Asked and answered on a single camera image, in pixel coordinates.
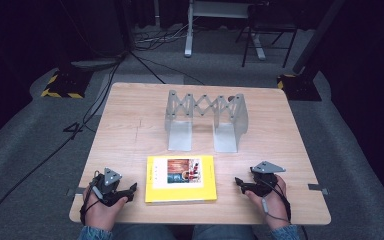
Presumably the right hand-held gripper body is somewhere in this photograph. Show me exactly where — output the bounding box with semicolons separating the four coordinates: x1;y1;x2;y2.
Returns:
249;160;287;198

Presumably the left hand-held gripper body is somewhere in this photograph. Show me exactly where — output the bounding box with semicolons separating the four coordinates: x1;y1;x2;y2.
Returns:
89;167;130;207

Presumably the person's left hand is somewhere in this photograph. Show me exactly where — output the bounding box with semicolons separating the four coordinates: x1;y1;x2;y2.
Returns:
83;184;129;232

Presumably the person's right hand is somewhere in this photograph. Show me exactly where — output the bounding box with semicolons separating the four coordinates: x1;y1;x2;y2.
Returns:
244;174;292;232

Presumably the yellow book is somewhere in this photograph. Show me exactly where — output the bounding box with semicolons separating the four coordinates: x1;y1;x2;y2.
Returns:
144;154;218;204

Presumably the grey metal expandable book rack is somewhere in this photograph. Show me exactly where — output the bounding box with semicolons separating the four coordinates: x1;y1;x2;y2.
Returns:
164;89;249;154

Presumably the black yellow striped stand base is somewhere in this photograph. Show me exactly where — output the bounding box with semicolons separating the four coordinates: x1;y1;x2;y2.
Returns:
276;73;323;102
40;68;94;100

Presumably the black chair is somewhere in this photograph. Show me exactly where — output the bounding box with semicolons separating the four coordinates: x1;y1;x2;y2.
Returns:
234;2;299;69

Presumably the dark slanted stand pole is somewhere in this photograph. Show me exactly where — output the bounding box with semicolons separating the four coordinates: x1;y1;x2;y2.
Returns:
292;0;347;75

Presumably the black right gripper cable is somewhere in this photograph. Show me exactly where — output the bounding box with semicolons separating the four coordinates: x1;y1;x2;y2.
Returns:
259;179;293;225

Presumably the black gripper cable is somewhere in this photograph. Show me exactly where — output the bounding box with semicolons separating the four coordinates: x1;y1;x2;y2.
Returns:
259;179;293;225
79;170;105;226

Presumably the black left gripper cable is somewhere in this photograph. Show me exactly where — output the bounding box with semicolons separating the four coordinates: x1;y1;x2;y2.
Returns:
79;170;105;226

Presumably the grey metal table bracket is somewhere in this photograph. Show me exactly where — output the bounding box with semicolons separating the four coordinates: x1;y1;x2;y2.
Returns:
307;183;330;196
65;187;87;198

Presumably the long black floor cable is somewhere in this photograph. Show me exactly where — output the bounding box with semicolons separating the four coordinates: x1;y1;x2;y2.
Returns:
0;53;128;231

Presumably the white desk frame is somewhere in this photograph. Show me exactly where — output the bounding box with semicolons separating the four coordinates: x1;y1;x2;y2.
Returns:
183;0;267;62

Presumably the bundle of floor cables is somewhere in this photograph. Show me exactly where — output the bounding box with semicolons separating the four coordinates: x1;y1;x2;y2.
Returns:
133;21;195;52

